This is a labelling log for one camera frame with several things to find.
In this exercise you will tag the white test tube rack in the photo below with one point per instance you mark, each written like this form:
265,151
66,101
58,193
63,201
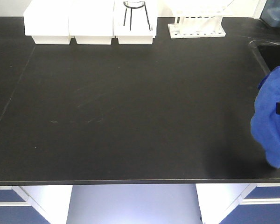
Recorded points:
198,18

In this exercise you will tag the blue right cabinet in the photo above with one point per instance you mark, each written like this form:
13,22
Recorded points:
255,203

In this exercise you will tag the right white storage bin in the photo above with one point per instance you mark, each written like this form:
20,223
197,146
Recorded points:
140,33

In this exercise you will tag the blue microfiber cloth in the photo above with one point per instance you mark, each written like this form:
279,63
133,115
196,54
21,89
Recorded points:
265,123

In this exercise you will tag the black lab sink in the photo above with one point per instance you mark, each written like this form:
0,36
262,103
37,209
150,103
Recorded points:
267,54

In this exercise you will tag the white storage bin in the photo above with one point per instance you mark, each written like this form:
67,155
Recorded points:
140,33
91,21
47,21

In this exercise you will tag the black wire tripod stand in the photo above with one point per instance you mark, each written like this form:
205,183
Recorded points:
135,6

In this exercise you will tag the blue cabinet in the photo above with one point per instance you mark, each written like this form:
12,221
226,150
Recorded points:
255,203
51,202

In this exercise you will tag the middle white storage bin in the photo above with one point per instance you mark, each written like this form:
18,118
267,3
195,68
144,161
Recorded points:
91,21

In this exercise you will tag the left white storage bin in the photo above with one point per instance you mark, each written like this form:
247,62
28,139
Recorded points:
47,21

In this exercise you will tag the blue left cabinet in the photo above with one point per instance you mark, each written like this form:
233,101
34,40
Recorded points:
51,202

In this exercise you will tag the blue plastic container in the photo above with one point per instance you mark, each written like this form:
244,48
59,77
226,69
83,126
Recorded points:
271,13

